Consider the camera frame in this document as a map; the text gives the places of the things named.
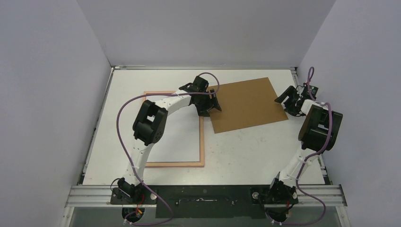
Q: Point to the sea landscape photo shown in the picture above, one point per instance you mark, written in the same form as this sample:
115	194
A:
180	141

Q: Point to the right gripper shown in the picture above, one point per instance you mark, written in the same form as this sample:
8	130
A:
288	100

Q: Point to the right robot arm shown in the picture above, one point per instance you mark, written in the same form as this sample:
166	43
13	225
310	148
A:
318	134

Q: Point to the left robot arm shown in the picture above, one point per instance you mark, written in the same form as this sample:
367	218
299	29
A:
149	127

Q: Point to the pink wooden photo frame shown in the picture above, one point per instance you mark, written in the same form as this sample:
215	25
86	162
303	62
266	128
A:
200	163

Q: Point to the brown backing board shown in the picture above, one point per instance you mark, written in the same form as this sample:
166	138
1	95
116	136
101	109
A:
246	104

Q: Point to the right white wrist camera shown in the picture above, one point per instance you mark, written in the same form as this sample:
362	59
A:
308	92

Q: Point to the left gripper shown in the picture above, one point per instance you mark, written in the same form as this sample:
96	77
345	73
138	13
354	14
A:
204	111

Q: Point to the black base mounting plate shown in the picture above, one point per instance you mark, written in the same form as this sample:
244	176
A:
214	210

